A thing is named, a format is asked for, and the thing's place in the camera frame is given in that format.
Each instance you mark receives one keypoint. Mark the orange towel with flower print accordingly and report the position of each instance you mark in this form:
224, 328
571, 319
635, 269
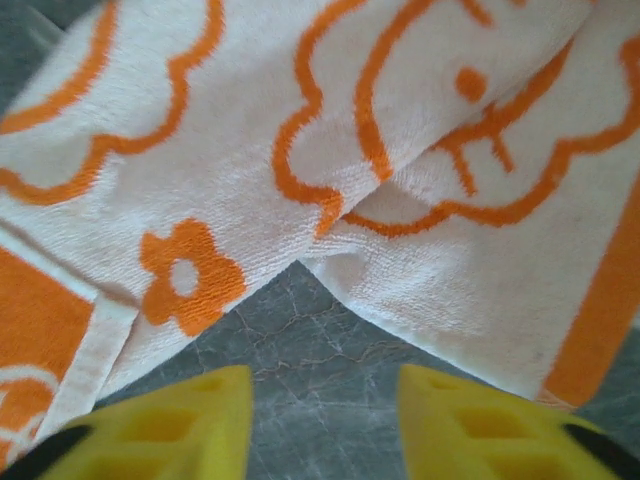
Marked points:
250, 175

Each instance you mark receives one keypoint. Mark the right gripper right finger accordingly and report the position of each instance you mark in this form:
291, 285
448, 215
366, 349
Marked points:
490, 440

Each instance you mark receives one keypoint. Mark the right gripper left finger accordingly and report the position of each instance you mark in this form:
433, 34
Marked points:
165, 435

